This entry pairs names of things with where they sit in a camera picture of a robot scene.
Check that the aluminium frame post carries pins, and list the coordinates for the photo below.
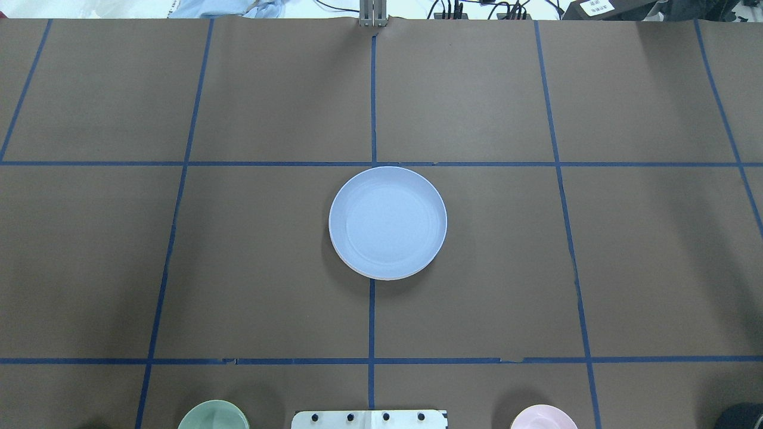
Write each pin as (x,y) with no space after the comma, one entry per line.
(373,13)

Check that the blue plate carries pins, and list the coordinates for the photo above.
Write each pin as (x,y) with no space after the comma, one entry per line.
(388,211)

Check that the green bowl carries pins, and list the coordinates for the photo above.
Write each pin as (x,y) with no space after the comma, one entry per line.
(214,414)

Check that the dark pot with glass lid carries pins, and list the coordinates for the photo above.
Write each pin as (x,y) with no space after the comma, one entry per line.
(742,415)

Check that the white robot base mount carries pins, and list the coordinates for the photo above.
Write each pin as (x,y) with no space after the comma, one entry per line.
(401,418)

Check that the pink bowl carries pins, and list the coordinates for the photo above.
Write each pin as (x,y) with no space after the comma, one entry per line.
(542,416)

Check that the pink plate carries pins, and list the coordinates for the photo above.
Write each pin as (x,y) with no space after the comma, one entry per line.
(387,268)

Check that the light blue cloth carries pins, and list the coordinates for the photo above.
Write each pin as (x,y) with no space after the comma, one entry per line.
(213,9)

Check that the black box with label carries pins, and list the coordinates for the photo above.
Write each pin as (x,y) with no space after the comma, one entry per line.
(609,10)

